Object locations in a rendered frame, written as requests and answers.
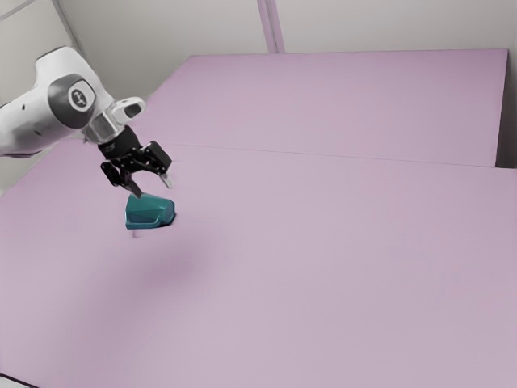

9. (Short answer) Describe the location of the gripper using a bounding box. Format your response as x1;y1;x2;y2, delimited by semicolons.
97;126;175;200

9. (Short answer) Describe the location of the teal faceted mug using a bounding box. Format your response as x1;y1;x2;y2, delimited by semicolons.
123;192;177;230

